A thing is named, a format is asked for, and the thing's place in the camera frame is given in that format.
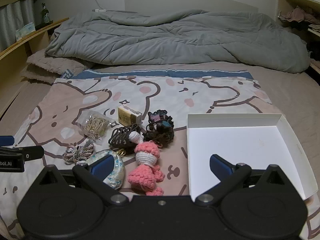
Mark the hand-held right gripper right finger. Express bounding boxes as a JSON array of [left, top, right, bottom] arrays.
[[195, 154, 292, 205]]

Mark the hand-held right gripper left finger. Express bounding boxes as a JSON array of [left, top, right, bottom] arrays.
[[32, 154, 129, 205]]

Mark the floral fabric pouch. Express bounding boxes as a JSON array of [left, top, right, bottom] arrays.
[[94, 150, 126, 190]]

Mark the white cardboard box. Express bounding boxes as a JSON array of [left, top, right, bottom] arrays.
[[187, 113, 318, 200]]

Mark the silver braided cord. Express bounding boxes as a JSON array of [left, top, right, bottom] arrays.
[[62, 140, 97, 165]]

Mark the brown hair claw clip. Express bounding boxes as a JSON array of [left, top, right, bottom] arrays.
[[108, 124, 142, 153]]

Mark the clear bag of rubber bands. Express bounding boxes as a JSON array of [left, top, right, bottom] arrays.
[[78, 110, 113, 146]]

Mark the pink crochet doll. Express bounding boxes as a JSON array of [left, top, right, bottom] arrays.
[[127, 131, 165, 196]]

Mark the small cream paper box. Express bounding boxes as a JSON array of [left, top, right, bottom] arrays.
[[117, 105, 143, 126]]

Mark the dark crochet scrunchie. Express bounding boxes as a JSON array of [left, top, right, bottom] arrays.
[[144, 109, 175, 146]]

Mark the bear printed cloth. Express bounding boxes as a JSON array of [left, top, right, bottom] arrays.
[[0, 69, 319, 240]]

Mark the beige fluffy blanket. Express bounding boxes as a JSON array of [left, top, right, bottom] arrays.
[[20, 48, 93, 85]]

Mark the wooden bedside shelf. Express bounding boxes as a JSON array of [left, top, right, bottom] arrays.
[[0, 17, 70, 118]]

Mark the bed with taupe sheet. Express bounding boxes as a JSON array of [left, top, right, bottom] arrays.
[[0, 62, 320, 240]]

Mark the tissue packet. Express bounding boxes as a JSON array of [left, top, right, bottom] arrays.
[[15, 22, 36, 42]]

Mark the grey curtain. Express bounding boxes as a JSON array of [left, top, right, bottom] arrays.
[[0, 0, 34, 52]]

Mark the green glass bottle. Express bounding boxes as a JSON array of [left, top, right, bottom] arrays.
[[40, 2, 49, 26]]

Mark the grey duvet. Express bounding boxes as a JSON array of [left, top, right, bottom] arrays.
[[45, 9, 311, 74]]

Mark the dark clothing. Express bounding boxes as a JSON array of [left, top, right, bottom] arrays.
[[306, 40, 320, 61]]

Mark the pink clothes pile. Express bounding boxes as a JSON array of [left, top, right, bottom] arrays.
[[278, 6, 320, 26]]

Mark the cream wardrobe shelf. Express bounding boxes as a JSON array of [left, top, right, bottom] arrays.
[[277, 0, 320, 73]]

